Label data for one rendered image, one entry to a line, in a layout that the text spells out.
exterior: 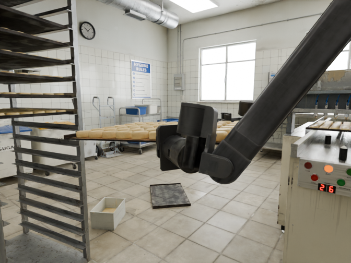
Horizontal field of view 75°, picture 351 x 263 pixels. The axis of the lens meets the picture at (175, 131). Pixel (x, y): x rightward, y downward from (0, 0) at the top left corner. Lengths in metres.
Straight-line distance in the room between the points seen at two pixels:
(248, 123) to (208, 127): 0.07
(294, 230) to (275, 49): 4.26
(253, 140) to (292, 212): 1.02
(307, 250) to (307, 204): 0.24
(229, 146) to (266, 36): 5.03
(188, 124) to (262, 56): 4.94
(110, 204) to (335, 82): 2.15
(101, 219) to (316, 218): 1.61
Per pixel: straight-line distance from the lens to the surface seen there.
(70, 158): 1.49
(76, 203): 1.56
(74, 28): 1.45
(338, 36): 0.42
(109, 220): 2.18
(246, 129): 0.39
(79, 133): 0.81
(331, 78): 1.98
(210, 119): 0.41
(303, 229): 1.41
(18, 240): 2.07
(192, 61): 6.04
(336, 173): 1.25
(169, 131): 0.50
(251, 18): 5.58
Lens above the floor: 1.12
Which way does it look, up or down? 8 degrees down
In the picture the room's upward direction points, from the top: straight up
